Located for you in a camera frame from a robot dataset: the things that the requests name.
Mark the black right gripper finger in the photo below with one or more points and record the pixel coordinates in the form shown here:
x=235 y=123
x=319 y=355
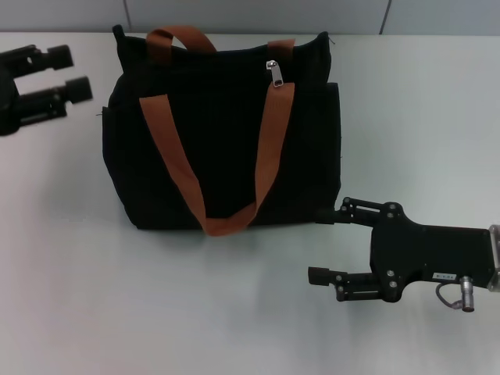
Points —
x=359 y=213
x=320 y=275

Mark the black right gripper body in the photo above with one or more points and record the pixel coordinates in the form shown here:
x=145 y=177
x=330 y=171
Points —
x=429 y=254

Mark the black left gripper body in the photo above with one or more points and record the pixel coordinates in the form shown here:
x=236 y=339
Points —
x=8 y=101

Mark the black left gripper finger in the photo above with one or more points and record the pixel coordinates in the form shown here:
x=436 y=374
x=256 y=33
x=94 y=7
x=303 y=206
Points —
x=78 y=90
x=60 y=58

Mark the silver zipper pull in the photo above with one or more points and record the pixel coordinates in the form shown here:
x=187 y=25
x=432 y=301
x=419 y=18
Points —
x=278 y=78

